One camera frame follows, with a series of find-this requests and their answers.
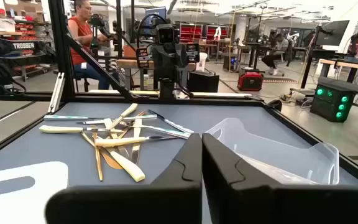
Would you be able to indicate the silver aluminium bracket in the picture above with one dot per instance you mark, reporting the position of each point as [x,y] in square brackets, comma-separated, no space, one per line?
[56,93]

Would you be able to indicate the white plastic bin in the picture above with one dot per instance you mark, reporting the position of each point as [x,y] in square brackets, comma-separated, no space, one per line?
[11,211]

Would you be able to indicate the black computer case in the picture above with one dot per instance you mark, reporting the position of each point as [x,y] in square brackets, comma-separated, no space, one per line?
[202,81]

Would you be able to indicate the wooden workbench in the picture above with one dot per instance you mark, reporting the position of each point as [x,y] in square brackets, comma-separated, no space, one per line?
[353,66]

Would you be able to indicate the shelf with red bins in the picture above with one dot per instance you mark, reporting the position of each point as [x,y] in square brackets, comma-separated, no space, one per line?
[26,29]

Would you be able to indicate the red and black box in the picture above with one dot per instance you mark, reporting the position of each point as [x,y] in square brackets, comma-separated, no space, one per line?
[250,82]

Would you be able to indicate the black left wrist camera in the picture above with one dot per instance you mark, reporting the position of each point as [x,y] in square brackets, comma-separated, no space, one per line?
[165,34]

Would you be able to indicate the black computer with green lights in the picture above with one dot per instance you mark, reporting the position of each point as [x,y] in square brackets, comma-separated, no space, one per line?
[325,105]

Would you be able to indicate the red bin racks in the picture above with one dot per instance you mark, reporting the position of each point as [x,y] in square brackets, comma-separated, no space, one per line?
[191,32]

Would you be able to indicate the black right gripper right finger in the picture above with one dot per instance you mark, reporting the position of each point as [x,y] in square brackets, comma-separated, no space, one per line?
[259,205]

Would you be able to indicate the white paper roll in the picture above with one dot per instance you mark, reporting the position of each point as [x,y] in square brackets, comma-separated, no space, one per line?
[201,60]

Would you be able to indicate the black monitor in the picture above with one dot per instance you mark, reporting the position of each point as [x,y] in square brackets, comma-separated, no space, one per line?
[331,32]

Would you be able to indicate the monitor with blue screen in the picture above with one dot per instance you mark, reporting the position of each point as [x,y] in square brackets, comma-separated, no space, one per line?
[154,14]

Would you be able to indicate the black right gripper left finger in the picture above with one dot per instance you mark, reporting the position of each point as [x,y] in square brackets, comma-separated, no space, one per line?
[154,205]

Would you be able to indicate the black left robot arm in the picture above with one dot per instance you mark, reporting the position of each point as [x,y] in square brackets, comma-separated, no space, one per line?
[167,90]

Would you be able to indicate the person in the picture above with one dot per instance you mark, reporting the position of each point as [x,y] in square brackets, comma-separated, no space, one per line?
[280,45]
[79,34]

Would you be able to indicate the grey-blue table mat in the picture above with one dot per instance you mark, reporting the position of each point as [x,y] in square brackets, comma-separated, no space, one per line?
[57,149]

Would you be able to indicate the clear plastic bin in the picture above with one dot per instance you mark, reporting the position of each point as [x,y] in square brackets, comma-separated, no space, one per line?
[259,146]

